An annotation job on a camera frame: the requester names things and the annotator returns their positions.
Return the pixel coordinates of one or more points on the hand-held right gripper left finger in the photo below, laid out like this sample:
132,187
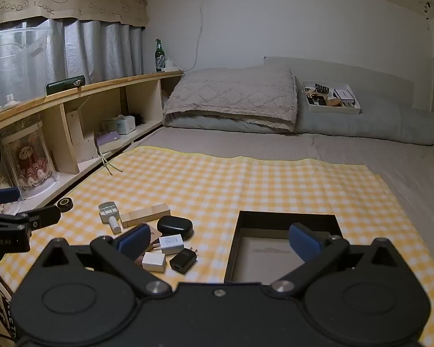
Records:
134,240

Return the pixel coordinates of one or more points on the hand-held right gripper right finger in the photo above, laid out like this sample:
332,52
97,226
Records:
305,241

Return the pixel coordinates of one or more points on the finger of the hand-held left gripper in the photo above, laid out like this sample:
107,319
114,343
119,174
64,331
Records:
43,217
1,196

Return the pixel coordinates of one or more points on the carved wooden coaster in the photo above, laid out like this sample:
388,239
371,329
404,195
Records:
154,235

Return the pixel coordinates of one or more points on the black round tin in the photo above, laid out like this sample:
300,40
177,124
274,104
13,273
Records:
66,204

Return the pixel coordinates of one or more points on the wooden block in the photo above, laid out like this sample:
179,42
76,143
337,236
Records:
146,215

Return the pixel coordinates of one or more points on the white cube charger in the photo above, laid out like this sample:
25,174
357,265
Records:
154,261

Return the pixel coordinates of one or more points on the black cardboard box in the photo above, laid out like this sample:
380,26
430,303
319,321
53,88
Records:
271,249

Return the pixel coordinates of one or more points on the white charger with prongs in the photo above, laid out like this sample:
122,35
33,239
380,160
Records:
170,244

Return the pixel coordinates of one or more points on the black earbuds case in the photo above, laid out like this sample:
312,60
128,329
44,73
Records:
174,227

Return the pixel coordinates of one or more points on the black charger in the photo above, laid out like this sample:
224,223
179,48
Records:
182,260

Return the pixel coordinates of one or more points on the printed bag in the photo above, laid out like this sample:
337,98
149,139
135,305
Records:
0,303

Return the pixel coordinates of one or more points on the yellow checkered mat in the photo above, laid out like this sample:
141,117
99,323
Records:
238,188

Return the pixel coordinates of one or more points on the light wooden board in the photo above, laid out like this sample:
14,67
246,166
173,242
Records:
81,137

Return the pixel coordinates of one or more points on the purple box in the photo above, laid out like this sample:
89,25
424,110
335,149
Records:
107,138

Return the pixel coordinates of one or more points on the white tissue box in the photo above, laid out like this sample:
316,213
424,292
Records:
124,124

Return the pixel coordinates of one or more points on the black fluffy object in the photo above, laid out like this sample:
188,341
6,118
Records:
137,118

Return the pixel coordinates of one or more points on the green glasses case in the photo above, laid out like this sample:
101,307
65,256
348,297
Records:
65,85

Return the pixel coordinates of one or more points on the white tray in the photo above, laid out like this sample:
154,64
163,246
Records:
332,110

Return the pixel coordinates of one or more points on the grey folded duvet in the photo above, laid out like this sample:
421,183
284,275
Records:
383,123

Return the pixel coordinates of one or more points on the clear plastic container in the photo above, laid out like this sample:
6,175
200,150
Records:
11,54

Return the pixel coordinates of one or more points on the wooden brush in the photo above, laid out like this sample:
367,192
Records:
334,102

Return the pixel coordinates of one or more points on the wooden bedside shelf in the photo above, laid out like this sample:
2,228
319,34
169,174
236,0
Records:
105,85

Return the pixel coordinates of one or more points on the small white box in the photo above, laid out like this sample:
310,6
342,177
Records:
343,94

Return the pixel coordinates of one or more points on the black claw clip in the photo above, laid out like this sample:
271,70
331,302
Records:
322,89

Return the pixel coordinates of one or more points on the grey textured pillow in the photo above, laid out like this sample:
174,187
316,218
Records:
235,95

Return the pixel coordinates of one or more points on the grey curtains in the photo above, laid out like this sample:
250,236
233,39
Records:
101,50

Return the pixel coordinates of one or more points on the white power adapter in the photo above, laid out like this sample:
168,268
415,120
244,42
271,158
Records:
169,65

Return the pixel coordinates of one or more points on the green glass bottle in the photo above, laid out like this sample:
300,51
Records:
160,58

